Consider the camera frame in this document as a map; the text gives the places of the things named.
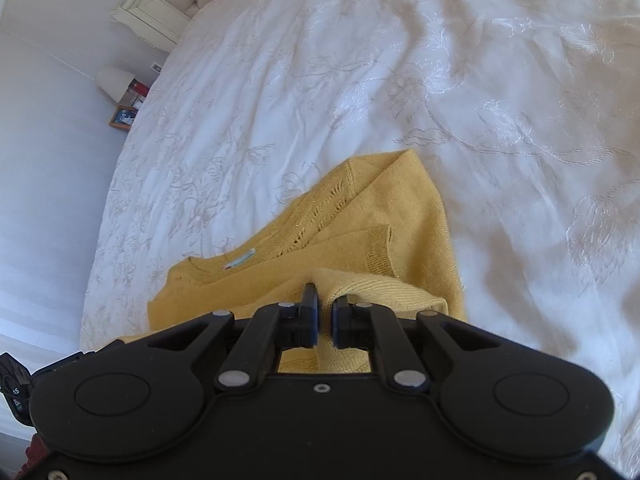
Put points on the white lamp shade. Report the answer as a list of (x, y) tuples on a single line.
[(115, 82)]

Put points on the white embroidered bedspread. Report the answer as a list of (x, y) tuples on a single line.
[(500, 110)]

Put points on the wooden framed picture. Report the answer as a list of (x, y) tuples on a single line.
[(123, 117)]

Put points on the yellow knit sweater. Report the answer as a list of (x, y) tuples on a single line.
[(400, 220)]

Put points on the cream tufted headboard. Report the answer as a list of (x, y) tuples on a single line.
[(150, 15)]

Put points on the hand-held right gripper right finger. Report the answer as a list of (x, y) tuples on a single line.
[(341, 322)]

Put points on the red box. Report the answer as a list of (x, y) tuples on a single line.
[(141, 87)]

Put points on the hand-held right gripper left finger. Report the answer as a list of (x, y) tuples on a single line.
[(309, 317)]

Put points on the person's dark red clothing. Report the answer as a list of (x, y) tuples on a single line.
[(36, 455)]

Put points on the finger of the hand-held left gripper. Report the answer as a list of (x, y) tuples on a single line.
[(65, 364)]

